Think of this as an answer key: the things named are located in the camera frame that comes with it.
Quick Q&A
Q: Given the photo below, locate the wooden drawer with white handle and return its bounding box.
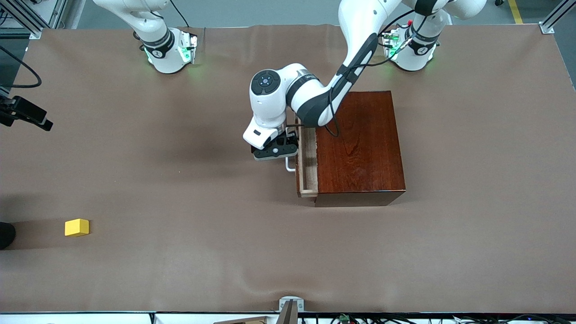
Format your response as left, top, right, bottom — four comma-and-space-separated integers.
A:
285, 126, 319, 198

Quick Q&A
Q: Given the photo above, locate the yellow block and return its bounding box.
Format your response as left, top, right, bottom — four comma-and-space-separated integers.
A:
64, 219, 90, 237

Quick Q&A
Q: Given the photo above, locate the dark brown wooden cabinet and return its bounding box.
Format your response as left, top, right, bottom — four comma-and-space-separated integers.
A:
314, 91, 407, 207

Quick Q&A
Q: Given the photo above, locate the black round object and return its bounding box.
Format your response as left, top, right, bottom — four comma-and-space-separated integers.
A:
0, 222, 17, 251

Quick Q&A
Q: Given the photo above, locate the brown table mat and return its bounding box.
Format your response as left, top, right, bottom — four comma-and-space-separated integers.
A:
0, 23, 576, 314

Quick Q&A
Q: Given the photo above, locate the light wooden board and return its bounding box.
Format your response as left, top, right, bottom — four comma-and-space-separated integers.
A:
213, 316, 270, 324

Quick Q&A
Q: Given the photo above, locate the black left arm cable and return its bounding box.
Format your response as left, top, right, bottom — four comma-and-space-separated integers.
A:
288, 13, 421, 138

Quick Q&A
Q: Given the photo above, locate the aluminium frame with shelf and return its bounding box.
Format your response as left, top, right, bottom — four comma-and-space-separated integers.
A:
0, 0, 68, 40

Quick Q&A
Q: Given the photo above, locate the silver metal bracket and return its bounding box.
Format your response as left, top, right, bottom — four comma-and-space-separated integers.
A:
279, 296, 305, 313

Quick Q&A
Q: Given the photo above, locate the black right base cable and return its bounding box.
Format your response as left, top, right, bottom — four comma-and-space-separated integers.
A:
169, 0, 190, 28

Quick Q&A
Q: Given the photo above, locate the grey mounting post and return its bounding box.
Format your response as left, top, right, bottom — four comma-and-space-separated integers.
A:
275, 299, 298, 324

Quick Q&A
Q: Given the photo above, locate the aluminium frame profile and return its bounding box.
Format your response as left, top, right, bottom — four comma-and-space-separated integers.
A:
539, 0, 576, 35

